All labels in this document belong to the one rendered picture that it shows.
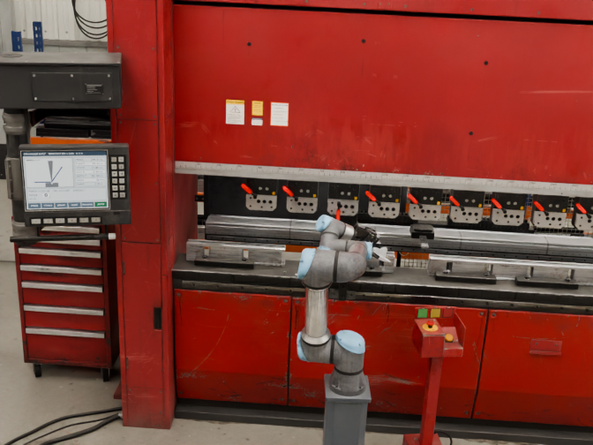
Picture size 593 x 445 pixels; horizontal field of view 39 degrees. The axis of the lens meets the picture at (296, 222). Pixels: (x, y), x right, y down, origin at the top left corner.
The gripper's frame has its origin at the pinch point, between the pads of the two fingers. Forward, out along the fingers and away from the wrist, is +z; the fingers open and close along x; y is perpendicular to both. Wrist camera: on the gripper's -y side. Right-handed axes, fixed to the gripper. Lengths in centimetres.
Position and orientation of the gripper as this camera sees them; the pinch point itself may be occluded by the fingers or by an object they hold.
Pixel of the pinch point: (385, 254)
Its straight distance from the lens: 363.4
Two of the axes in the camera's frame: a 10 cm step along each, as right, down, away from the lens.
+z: 8.5, 3.6, 3.9
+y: 4.9, -8.0, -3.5
